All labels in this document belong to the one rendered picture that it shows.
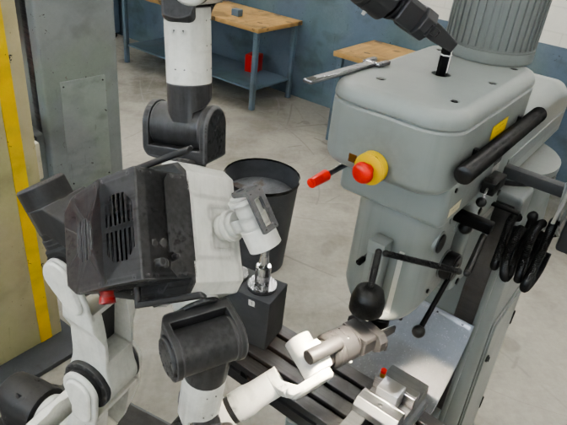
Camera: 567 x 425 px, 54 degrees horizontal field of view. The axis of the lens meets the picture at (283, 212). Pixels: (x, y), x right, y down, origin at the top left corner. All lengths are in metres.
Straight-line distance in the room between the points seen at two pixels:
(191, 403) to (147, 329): 2.03
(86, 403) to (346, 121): 0.98
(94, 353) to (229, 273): 0.52
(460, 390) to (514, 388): 1.33
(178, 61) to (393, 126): 0.43
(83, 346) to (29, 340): 1.63
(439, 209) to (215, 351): 0.50
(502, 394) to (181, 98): 2.55
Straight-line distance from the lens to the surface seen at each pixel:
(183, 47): 1.11
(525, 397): 3.31
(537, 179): 1.47
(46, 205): 1.34
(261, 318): 1.71
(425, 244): 1.21
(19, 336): 3.08
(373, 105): 0.99
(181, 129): 1.14
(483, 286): 1.73
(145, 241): 0.97
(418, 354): 1.87
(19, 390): 1.99
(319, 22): 6.39
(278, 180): 3.63
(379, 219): 1.22
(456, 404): 2.06
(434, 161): 0.98
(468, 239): 1.39
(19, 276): 2.88
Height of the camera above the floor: 2.19
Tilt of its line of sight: 31 degrees down
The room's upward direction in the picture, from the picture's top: 7 degrees clockwise
